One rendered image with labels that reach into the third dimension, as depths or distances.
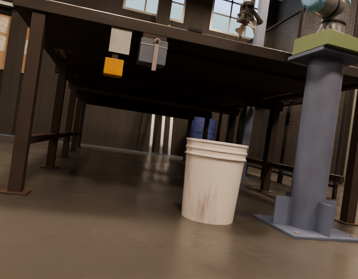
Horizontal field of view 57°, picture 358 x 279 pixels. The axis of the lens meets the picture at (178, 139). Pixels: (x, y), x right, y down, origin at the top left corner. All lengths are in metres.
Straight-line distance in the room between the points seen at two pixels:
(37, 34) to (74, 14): 0.20
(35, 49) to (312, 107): 1.35
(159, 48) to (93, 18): 0.34
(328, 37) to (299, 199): 0.76
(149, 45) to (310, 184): 1.03
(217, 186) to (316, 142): 0.54
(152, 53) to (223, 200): 0.79
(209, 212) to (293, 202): 0.45
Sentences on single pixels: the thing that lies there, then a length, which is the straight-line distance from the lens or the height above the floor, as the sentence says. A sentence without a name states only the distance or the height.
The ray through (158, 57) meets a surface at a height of 0.75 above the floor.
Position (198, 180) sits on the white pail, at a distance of 1.50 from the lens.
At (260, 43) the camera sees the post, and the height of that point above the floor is 1.62.
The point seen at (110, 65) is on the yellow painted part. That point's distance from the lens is 1.66.
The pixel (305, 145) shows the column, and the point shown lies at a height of 0.41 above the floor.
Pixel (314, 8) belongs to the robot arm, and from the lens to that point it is 1.79.
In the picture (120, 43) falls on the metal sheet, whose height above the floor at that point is 0.78.
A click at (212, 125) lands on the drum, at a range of 7.15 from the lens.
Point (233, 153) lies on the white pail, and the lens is 1.49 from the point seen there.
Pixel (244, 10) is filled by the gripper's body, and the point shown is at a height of 1.18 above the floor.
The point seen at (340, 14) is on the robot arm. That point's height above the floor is 1.06.
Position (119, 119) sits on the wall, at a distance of 7.37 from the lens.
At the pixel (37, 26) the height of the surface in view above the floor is 0.79.
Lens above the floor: 0.35
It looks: level
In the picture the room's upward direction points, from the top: 8 degrees clockwise
